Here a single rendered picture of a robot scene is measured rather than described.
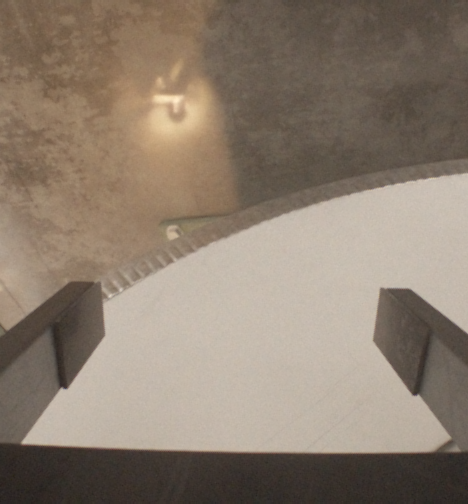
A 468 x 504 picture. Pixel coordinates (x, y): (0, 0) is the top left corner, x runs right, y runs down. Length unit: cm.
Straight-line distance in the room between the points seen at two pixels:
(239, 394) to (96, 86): 58
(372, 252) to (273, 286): 10
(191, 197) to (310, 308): 49
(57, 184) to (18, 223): 17
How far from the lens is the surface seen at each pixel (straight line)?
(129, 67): 68
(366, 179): 47
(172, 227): 76
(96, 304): 16
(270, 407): 25
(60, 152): 80
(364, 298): 31
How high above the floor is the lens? 62
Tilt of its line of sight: 51 degrees down
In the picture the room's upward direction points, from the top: 169 degrees counter-clockwise
